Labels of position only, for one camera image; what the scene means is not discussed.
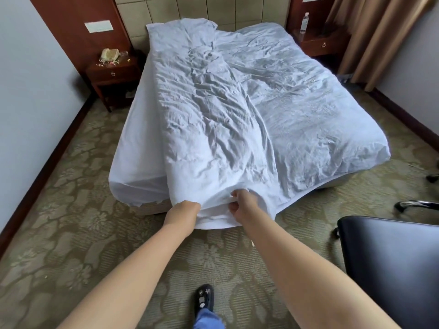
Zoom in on white bed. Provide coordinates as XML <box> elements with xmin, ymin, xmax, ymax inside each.
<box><xmin>109</xmin><ymin>18</ymin><xmax>391</xmax><ymax>216</ymax></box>

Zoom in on scatter of small coloured pieces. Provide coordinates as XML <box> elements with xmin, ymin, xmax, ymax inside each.
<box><xmin>96</xmin><ymin>57</ymin><xmax>132</xmax><ymax>67</ymax></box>

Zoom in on person's right forearm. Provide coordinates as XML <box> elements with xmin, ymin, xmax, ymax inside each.
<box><xmin>243</xmin><ymin>208</ymin><xmax>402</xmax><ymax>329</ymax></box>

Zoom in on beige padded headboard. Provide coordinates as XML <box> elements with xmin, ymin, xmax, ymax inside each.
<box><xmin>113</xmin><ymin>0</ymin><xmax>292</xmax><ymax>53</ymax></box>

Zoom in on beige curtain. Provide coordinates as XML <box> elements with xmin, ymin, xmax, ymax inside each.
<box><xmin>324</xmin><ymin>0</ymin><xmax>436</xmax><ymax>92</ymax></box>

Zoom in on person's right hand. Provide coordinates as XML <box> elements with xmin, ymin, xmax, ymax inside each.
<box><xmin>228</xmin><ymin>189</ymin><xmax>263</xmax><ymax>227</ymax></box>

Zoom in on person's left hand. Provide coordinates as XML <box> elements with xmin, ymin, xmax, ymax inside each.
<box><xmin>163</xmin><ymin>200</ymin><xmax>202</xmax><ymax>235</ymax></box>

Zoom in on person's blue jeans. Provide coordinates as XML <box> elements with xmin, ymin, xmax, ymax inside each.
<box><xmin>193</xmin><ymin>308</ymin><xmax>225</xmax><ymax>329</ymax></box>

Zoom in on white duvet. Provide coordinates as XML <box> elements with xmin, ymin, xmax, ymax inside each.
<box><xmin>145</xmin><ymin>18</ymin><xmax>391</xmax><ymax>231</ymax></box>

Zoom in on beige telephone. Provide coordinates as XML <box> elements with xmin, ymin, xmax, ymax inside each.
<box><xmin>99</xmin><ymin>48</ymin><xmax>120</xmax><ymax>63</ymax></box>

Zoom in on wooden nightstand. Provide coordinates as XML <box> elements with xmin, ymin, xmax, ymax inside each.
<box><xmin>292</xmin><ymin>25</ymin><xmax>352</xmax><ymax>60</ymax></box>
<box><xmin>86</xmin><ymin>54</ymin><xmax>143</xmax><ymax>113</ymax></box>

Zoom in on person's left forearm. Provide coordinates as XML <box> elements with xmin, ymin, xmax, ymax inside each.
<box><xmin>56</xmin><ymin>221</ymin><xmax>191</xmax><ymax>329</ymax></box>

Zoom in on person's black shoe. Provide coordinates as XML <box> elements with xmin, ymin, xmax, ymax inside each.
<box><xmin>194</xmin><ymin>284</ymin><xmax>216</xmax><ymax>318</ymax></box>

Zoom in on white wall switch panel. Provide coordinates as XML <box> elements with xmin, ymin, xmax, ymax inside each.
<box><xmin>84</xmin><ymin>20</ymin><xmax>114</xmax><ymax>34</ymax></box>

